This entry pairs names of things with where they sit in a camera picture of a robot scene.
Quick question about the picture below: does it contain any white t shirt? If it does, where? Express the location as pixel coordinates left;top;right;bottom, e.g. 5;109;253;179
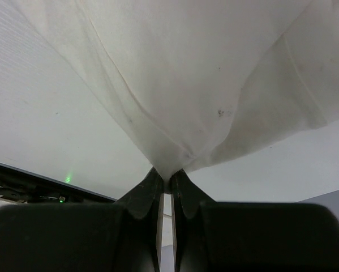
15;1;339;179

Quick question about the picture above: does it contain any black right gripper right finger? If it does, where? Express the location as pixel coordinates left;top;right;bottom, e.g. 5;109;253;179
170;171;339;271

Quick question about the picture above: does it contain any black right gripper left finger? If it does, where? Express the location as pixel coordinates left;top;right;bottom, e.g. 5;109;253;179
0;169;164;271

